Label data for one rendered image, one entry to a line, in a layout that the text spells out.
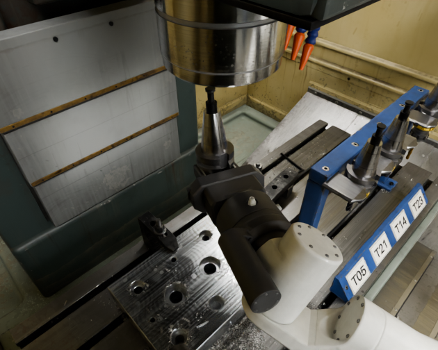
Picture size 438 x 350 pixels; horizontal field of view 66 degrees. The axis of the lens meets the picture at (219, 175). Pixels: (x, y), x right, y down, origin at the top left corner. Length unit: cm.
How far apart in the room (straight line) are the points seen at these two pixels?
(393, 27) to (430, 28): 12
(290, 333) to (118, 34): 72
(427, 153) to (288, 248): 119
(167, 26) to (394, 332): 40
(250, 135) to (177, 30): 146
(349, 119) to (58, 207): 119
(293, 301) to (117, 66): 69
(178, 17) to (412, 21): 113
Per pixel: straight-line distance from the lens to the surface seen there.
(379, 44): 149
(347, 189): 66
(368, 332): 41
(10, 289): 142
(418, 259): 127
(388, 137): 76
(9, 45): 79
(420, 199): 114
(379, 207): 112
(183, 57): 40
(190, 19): 38
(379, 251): 96
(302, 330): 43
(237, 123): 191
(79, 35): 84
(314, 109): 163
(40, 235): 110
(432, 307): 119
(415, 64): 146
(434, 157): 151
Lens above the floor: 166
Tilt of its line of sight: 43 degrees down
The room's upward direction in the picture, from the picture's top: straight up
